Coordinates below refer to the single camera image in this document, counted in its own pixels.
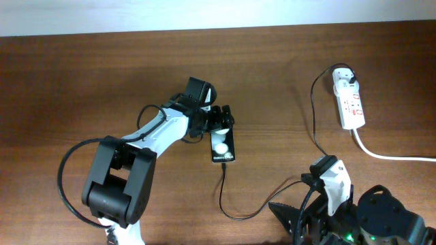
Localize white power strip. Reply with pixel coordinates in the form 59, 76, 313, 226
336, 91, 365, 130

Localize black USB charging cable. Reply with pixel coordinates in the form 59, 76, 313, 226
219, 63, 357, 221

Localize white charger adapter plug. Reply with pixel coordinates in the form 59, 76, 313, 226
332, 68, 360, 97

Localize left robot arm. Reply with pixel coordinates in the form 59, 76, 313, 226
82, 78, 234, 244

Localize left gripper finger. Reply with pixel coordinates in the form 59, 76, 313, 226
221, 105, 235, 129
207, 105, 223, 133

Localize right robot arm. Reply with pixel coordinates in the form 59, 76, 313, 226
268, 174, 435, 245

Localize black Samsung Galaxy smartphone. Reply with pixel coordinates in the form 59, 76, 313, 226
211, 129, 236, 163

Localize white power strip cord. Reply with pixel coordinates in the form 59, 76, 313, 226
351, 128, 436, 163

